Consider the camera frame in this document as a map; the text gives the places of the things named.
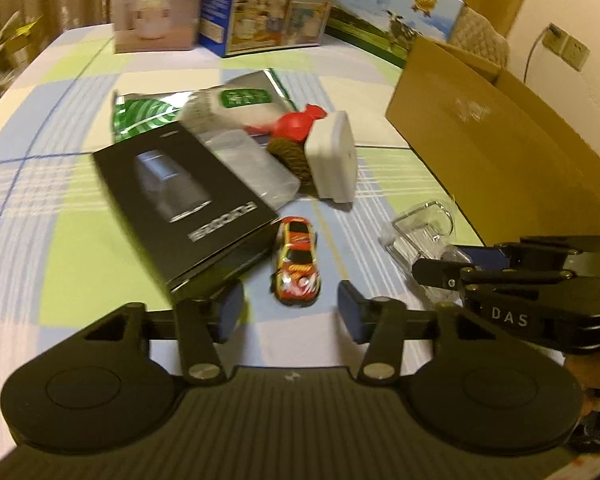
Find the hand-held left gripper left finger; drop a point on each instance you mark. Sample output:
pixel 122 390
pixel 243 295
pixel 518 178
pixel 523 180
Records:
pixel 231 310

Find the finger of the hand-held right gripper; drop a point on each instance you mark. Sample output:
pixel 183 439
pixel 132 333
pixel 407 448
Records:
pixel 485 256
pixel 437 274

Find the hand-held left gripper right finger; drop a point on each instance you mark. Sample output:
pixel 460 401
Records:
pixel 351 310

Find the clear plastic holder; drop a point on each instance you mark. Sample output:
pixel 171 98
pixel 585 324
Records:
pixel 420 230

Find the red yellow toy car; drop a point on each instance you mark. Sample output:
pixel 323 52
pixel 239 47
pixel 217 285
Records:
pixel 295 260

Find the cardboard box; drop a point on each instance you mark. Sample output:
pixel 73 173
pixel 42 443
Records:
pixel 480 135

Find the red cat figurine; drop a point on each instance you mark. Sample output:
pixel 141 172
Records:
pixel 294 127

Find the silver foil pouch green label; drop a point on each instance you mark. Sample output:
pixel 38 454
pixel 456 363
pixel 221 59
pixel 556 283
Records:
pixel 240 100

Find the black product box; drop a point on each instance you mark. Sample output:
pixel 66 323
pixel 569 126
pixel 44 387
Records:
pixel 180 210

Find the frosted clear plastic box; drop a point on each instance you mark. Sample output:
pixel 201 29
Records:
pixel 252 167

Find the white plastic box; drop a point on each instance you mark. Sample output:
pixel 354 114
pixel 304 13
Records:
pixel 331 160

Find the brown ribbed round object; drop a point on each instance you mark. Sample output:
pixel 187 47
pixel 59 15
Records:
pixel 289 160

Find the checked tablecloth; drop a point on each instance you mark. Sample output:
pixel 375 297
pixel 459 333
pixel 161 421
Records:
pixel 55 260

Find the green spiral print pouch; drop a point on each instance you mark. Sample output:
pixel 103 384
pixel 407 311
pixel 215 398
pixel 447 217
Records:
pixel 140 115

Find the cow print milk box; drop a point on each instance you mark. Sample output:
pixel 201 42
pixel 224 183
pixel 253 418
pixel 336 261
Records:
pixel 380 10

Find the blue milk carton box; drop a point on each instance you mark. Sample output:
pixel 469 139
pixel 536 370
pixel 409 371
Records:
pixel 270 10

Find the humidifier product box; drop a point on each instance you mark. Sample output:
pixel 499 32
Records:
pixel 155 5

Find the white wall socket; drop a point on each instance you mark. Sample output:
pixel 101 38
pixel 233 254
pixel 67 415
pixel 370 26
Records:
pixel 570 50

